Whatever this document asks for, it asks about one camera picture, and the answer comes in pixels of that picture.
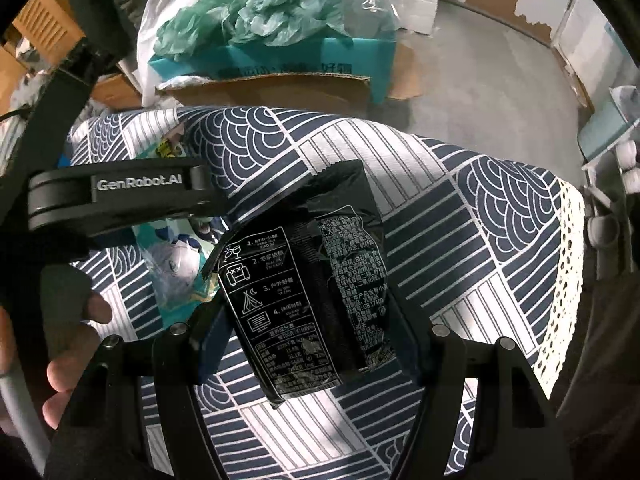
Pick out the white plastic bag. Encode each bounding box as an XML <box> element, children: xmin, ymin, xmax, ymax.
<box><xmin>135</xmin><ymin>0</ymin><xmax>281</xmax><ymax>108</ymax></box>

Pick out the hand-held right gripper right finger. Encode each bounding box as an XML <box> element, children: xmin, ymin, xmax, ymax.
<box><xmin>385</xmin><ymin>282</ymin><xmax>568</xmax><ymax>480</ymax></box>

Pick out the person's left hand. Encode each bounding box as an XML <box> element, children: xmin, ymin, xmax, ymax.
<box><xmin>0</xmin><ymin>290</ymin><xmax>113</xmax><ymax>431</ymax></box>

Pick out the grey cable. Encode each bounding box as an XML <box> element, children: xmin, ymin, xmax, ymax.
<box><xmin>0</xmin><ymin>367</ymin><xmax>51</xmax><ymax>478</ymax></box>

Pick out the navy patterned tablecloth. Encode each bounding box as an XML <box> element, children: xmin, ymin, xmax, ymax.
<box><xmin>67</xmin><ymin>105</ymin><xmax>586</xmax><ymax>480</ymax></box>

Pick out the pale blue shoe rack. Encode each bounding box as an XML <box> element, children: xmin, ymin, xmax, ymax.
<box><xmin>577</xmin><ymin>85</ymin><xmax>640</xmax><ymax>281</ymax></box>

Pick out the small colourful snack packet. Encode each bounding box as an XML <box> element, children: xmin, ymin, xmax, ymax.
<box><xmin>155</xmin><ymin>127</ymin><xmax>188</xmax><ymax>161</ymax></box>

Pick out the wooden chair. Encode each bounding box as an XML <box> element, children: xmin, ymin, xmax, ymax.
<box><xmin>0</xmin><ymin>0</ymin><xmax>88</xmax><ymax>106</ymax></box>

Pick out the teal snack packet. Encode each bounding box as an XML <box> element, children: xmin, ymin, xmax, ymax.
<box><xmin>132</xmin><ymin>217</ymin><xmax>223</xmax><ymax>308</ymax></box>

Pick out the black snack packet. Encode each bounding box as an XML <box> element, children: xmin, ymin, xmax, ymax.
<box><xmin>202</xmin><ymin>159</ymin><xmax>401</xmax><ymax>410</ymax></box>

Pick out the teal cardboard box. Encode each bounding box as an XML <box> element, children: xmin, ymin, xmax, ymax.
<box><xmin>147</xmin><ymin>35</ymin><xmax>423</xmax><ymax>111</ymax></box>

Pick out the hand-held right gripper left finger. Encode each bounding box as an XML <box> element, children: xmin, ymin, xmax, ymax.
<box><xmin>42</xmin><ymin>297</ymin><xmax>233</xmax><ymax>480</ymax></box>

